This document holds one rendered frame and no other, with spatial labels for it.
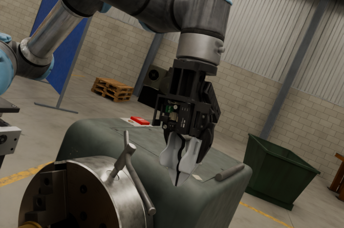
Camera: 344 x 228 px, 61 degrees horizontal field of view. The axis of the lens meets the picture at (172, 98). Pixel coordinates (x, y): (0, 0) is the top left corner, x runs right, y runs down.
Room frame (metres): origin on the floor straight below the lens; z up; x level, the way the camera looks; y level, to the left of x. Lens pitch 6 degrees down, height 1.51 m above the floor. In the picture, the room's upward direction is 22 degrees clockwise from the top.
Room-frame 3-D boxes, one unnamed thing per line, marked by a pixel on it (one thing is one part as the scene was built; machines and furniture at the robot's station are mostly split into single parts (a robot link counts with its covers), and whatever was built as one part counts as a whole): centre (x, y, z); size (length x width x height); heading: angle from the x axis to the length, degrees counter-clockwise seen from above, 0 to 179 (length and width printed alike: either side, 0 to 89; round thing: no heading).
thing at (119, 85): (8.79, 1.74, 0.22); 1.25 x 0.86 x 0.44; 171
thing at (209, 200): (1.02, -0.08, 1.06); 0.59 x 0.48 x 0.39; 153
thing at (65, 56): (6.85, 3.18, 1.18); 4.12 x 0.80 x 2.35; 39
